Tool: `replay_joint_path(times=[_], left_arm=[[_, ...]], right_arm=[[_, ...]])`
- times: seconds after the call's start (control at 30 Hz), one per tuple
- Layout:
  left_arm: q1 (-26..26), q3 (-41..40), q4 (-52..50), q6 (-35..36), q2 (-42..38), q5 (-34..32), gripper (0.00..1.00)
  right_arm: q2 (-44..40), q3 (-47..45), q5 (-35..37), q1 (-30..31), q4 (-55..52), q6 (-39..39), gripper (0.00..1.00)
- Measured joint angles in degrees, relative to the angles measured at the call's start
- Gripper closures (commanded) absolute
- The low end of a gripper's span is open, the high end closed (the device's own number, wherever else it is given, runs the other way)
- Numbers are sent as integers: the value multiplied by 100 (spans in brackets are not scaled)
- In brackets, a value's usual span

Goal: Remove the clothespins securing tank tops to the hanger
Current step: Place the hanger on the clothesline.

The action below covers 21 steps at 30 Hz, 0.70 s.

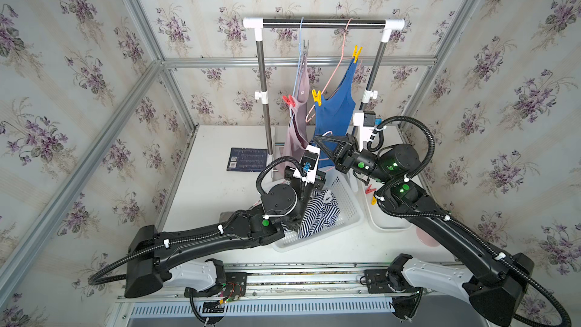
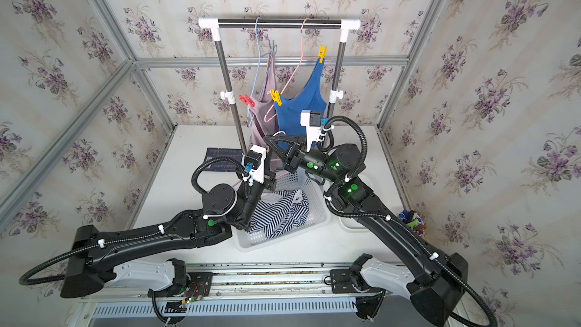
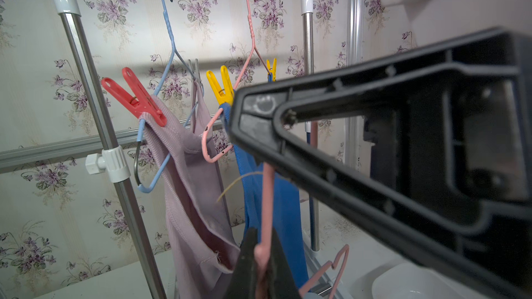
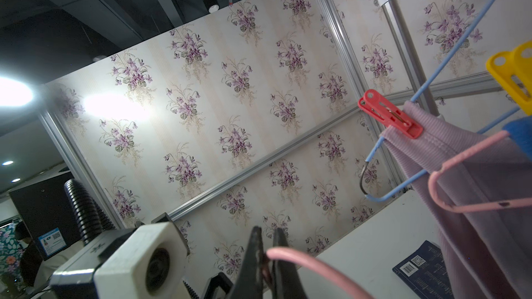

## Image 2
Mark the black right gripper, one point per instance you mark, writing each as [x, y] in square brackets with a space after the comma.
[293, 158]

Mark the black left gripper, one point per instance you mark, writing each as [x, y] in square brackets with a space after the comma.
[268, 181]

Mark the blue white striped tank top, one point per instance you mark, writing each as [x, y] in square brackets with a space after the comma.
[280, 213]

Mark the pink tank top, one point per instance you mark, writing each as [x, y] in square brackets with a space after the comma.
[263, 108]

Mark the red clothespin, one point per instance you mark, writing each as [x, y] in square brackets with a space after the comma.
[247, 100]

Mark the light blue wire hanger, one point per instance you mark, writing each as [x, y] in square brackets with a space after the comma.
[258, 68]

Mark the grey clothespin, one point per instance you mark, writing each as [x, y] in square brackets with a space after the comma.
[273, 47]

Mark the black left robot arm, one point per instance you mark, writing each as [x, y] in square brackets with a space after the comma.
[96, 257]

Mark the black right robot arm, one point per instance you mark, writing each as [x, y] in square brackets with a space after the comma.
[433, 281]

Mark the white perforated plastic basket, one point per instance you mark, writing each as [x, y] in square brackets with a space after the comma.
[319, 214]

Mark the yellow lower clothespin blue top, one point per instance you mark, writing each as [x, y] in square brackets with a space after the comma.
[276, 97]

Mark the yellow clothespin blue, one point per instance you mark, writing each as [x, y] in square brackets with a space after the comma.
[276, 97]
[322, 53]

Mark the white plastic tray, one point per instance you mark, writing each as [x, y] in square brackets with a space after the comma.
[351, 224]

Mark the yellow upper clothespin blue top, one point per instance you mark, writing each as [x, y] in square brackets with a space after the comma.
[322, 53]

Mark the pink pen cup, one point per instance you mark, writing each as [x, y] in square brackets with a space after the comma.
[413, 220]

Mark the white metal clothes rack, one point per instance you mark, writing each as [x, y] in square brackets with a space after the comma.
[346, 26]

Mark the pink wire hanger blue top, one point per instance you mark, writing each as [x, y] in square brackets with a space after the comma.
[301, 60]

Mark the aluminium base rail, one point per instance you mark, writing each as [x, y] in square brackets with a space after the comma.
[266, 290]

